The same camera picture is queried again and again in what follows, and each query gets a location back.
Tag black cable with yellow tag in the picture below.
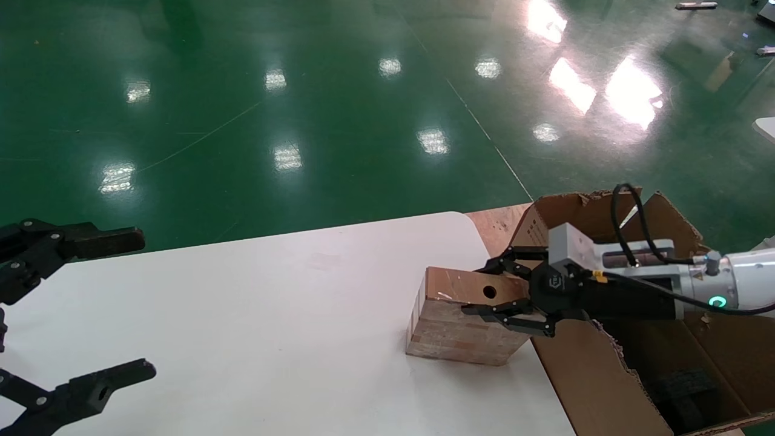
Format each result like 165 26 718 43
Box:
596 271 775 317

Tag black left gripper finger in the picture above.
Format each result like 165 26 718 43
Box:
0 358 157 436
0 219 146 306

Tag small brown wood-pattern box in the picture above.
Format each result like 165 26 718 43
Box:
406 266 534 367

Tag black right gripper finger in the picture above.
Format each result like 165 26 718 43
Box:
472 245 549 280
461 299 558 339

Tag big torn cardboard box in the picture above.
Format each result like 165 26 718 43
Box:
507 189 775 436

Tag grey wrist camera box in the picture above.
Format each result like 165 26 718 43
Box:
548 222 676 277

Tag brown wooden board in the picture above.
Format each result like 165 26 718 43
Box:
465 203 535 260

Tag black looping cable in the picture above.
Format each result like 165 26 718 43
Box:
610 183 713 268

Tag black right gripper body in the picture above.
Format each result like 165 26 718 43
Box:
529 263 679 322

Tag black foam block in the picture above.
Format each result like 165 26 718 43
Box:
649 368 737 434

